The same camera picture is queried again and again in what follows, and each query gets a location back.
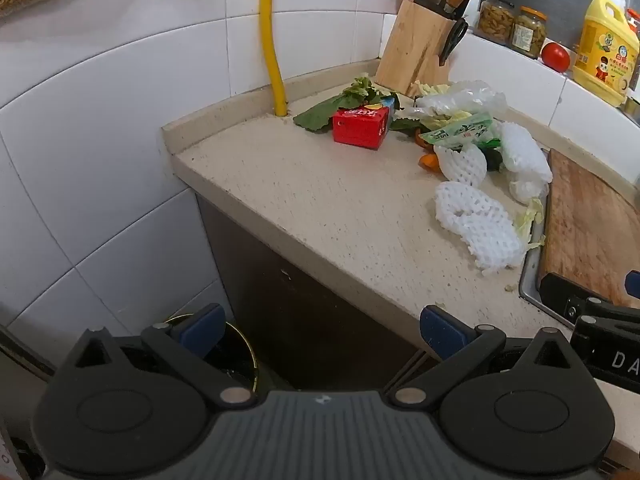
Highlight clear plastic bag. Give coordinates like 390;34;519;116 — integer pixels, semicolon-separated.
414;80;510;122

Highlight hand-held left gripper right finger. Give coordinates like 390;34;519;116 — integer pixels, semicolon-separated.
392;304;583;407

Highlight glass jar of green pickles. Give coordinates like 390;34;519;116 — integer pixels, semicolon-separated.
510;6;548;59

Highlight black trash bin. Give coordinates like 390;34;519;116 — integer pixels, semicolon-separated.
162;312;261;401

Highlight red label bottle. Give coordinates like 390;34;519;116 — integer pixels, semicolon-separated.
624;7;640;53

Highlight yellow oil bottle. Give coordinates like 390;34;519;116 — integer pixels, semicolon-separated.
572;0;640;107

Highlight pale cabbage leaf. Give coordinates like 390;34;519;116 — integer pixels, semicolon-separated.
514;196;547;253
409;80;453;101

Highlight wooden cutting board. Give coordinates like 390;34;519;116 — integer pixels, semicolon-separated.
537;149;640;310

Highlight dark green leaf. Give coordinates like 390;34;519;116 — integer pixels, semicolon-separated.
390;114;426;134
292;92;346;135

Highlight green snack packet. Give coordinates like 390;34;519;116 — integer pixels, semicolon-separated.
419;112;501;151

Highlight yellow pipe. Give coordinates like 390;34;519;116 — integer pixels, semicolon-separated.
258;0;291;117

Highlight wooden knife block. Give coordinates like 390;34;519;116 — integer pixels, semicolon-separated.
374;0;468;98

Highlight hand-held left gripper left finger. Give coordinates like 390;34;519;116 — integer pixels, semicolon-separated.
65;303;257;407

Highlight red juice carton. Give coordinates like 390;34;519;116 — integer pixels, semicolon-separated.
332;97;398;151

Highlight grey metal door rail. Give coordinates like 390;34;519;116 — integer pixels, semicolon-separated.
0;322;56;378

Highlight metal tray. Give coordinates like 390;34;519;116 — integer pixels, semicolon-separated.
517;195;576;328

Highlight light green leafy vegetable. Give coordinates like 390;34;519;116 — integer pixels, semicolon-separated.
341;73;401;110

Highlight black kitchen scissors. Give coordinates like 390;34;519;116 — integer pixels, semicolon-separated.
439;17;470;67

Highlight red tomato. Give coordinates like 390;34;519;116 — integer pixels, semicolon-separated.
541;42;572;72

